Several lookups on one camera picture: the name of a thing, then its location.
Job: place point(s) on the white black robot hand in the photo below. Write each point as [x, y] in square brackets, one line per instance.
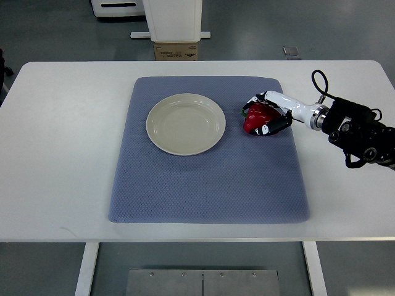
[291, 110]

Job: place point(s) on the red bell pepper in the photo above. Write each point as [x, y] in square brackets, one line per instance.
[257, 115]

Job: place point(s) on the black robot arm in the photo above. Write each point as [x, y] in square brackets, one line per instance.
[354, 128]

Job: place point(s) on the small grey floor plate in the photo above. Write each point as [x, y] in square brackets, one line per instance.
[291, 51]

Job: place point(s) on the cream round plate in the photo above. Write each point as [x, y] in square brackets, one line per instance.
[185, 124]

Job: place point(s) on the grey metal floor plate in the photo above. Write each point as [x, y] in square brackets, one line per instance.
[202, 282]

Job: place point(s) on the blue woven mat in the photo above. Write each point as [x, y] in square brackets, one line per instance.
[243, 179]

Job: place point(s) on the white right table leg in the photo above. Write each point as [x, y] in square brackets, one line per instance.
[314, 268]

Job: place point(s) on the white table leg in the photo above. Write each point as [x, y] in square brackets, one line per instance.
[314, 268]
[87, 269]

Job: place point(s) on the brown cardboard box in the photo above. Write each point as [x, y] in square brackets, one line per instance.
[176, 51]

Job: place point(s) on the white cabinet with slot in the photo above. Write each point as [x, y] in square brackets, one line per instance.
[114, 8]

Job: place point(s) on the white left table leg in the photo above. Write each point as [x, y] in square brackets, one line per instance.
[87, 269]

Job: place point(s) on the dark object at left edge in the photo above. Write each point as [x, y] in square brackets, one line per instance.
[5, 71]

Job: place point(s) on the white pedestal stand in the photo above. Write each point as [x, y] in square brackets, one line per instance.
[173, 22]

